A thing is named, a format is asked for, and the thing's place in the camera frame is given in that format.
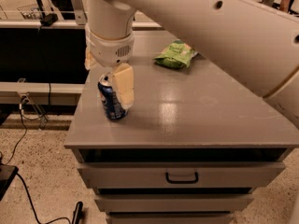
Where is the left metal bracket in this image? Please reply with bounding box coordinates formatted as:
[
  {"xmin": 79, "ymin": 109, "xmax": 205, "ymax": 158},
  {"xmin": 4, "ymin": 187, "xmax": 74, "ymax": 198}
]
[{"xmin": 71, "ymin": 0, "xmax": 87, "ymax": 25}]

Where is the black drawer handle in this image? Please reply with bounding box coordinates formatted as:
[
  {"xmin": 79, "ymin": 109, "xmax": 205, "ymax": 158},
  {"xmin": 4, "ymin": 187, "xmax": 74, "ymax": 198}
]
[{"xmin": 165, "ymin": 172, "xmax": 199, "ymax": 185}]

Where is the black box on floor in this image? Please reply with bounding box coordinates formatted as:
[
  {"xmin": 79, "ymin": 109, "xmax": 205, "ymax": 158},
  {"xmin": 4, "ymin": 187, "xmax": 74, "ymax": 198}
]
[{"xmin": 0, "ymin": 164, "xmax": 19, "ymax": 201}]

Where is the black object on floor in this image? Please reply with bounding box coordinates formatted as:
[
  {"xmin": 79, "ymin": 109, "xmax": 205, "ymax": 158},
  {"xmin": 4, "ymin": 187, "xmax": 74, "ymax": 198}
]
[{"xmin": 71, "ymin": 202, "xmax": 83, "ymax": 224}]

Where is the grey drawer cabinet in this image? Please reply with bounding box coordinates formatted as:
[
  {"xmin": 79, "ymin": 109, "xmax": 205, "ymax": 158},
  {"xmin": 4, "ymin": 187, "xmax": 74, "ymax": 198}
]
[{"xmin": 64, "ymin": 29, "xmax": 299, "ymax": 224}]

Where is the middle grey drawer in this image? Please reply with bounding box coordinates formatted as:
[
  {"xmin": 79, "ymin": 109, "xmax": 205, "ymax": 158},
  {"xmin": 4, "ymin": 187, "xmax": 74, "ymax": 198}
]
[{"xmin": 95, "ymin": 194, "xmax": 253, "ymax": 213}]

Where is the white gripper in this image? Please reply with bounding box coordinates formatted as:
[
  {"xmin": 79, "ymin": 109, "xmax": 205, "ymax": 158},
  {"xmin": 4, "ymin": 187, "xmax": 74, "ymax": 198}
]
[{"xmin": 84, "ymin": 25, "xmax": 135, "ymax": 109}]

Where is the top grey drawer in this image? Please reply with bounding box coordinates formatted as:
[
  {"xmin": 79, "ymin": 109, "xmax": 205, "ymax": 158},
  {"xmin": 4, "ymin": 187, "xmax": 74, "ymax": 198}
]
[{"xmin": 78, "ymin": 161, "xmax": 285, "ymax": 189}]

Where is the blue pepsi can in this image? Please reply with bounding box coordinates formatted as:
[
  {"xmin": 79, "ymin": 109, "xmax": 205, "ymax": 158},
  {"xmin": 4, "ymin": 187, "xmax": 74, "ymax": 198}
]
[{"xmin": 97, "ymin": 75, "xmax": 127, "ymax": 120}]

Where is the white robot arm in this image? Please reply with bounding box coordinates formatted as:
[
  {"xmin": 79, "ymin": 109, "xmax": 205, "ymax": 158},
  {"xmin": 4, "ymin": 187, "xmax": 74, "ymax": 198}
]
[{"xmin": 107, "ymin": 0, "xmax": 299, "ymax": 127}]

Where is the green chip bag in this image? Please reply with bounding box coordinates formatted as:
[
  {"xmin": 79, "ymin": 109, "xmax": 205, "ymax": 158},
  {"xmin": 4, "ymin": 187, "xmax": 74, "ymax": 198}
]
[{"xmin": 154, "ymin": 40, "xmax": 197, "ymax": 69}]

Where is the black power adapter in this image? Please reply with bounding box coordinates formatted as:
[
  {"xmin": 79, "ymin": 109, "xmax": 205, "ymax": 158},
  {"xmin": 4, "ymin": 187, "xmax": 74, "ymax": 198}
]
[{"xmin": 40, "ymin": 13, "xmax": 58, "ymax": 27}]

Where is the grey drawer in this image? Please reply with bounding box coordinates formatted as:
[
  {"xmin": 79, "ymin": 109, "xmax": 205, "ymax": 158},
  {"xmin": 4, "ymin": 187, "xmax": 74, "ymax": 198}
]
[
  {"xmin": 95, "ymin": 194, "xmax": 253, "ymax": 213},
  {"xmin": 106, "ymin": 213, "xmax": 233, "ymax": 224},
  {"xmin": 78, "ymin": 161, "xmax": 285, "ymax": 189}
]

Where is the black floor cable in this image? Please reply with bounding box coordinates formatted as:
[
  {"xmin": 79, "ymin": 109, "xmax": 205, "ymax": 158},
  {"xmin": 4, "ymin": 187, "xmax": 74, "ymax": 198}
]
[{"xmin": 6, "ymin": 96, "xmax": 73, "ymax": 224}]

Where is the bottom grey drawer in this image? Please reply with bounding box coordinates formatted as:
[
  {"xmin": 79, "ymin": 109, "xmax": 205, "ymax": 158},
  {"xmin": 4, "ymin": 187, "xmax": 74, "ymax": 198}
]
[{"xmin": 106, "ymin": 213, "xmax": 233, "ymax": 224}]

